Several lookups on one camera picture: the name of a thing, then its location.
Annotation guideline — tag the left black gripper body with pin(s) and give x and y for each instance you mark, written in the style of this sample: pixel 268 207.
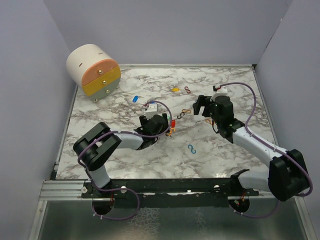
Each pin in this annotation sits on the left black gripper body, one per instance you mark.
pixel 165 126

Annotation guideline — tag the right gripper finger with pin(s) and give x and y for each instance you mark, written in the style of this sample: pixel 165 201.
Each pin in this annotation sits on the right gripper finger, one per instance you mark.
pixel 196 110
pixel 202 101

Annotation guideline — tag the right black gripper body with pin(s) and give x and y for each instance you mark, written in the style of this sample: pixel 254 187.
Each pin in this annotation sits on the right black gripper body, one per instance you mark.
pixel 216 118

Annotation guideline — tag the blue S carabiner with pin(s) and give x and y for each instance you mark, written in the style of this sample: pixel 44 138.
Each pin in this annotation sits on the blue S carabiner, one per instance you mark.
pixel 192 149

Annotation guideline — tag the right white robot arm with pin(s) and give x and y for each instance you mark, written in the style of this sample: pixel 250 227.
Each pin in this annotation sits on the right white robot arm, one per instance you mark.
pixel 286 176

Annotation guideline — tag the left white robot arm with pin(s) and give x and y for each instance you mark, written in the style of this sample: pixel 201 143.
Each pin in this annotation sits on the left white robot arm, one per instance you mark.
pixel 95 147

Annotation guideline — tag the orange S carabiner right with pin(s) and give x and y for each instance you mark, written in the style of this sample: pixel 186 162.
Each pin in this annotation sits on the orange S carabiner right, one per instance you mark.
pixel 209 121

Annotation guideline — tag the orange s carabiner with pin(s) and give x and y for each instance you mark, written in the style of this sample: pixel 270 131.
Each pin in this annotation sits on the orange s carabiner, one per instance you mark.
pixel 209 121
pixel 186 111
pixel 171 131

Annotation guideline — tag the orange S carabiner lower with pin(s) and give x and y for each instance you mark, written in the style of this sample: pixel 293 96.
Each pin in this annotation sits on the orange S carabiner lower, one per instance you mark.
pixel 171 131

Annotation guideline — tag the red tag key centre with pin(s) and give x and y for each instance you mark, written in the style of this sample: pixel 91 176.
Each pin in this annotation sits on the red tag key centre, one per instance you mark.
pixel 173 123

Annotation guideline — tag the dark red S carabiner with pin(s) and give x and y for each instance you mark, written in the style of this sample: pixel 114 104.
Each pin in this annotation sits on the dark red S carabiner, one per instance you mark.
pixel 187 90

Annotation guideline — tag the orange S carabiner centre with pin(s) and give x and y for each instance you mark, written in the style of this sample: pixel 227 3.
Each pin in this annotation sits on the orange S carabiner centre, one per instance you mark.
pixel 186 111

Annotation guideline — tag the black S carabiner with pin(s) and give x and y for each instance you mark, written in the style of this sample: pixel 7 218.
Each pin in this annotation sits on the black S carabiner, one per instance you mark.
pixel 180 115

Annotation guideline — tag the yellow tag key far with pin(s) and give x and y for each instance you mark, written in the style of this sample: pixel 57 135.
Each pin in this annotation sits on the yellow tag key far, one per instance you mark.
pixel 175 89

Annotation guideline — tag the blue tag key left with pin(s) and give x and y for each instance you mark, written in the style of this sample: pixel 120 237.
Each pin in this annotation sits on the blue tag key left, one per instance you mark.
pixel 135 98

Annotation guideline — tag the round pastel drawer cabinet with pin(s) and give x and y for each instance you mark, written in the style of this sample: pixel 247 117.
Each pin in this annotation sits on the round pastel drawer cabinet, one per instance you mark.
pixel 94 71

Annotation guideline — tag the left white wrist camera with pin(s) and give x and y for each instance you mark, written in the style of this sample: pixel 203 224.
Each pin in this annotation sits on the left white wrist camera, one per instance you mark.
pixel 151 109

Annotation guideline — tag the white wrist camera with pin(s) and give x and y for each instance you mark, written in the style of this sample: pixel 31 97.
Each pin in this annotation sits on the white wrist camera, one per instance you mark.
pixel 151 109
pixel 219 90

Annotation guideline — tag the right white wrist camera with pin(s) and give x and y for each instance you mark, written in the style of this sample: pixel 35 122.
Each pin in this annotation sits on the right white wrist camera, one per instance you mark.
pixel 219 90

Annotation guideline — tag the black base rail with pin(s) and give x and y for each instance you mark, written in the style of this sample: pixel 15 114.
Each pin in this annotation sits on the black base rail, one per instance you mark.
pixel 168 192

